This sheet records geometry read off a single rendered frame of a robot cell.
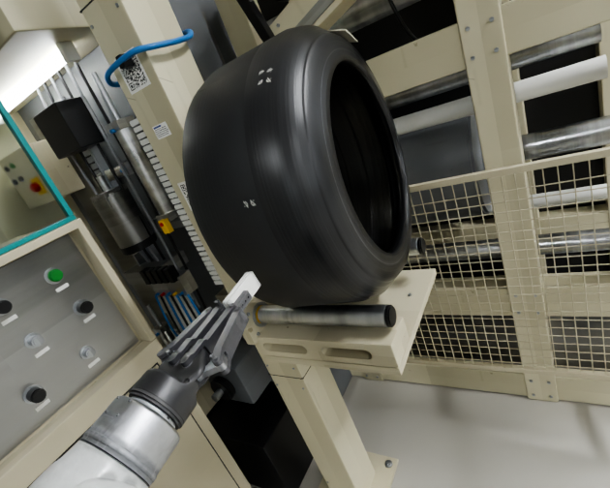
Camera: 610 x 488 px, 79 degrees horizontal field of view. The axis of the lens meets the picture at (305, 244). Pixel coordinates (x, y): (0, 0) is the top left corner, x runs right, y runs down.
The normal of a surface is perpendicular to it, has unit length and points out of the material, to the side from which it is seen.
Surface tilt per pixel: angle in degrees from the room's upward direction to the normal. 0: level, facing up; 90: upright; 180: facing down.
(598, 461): 0
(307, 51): 47
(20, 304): 90
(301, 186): 81
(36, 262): 90
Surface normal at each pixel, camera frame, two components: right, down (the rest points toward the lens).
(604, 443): -0.35, -0.87
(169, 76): 0.82, -0.10
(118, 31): -0.46, 0.49
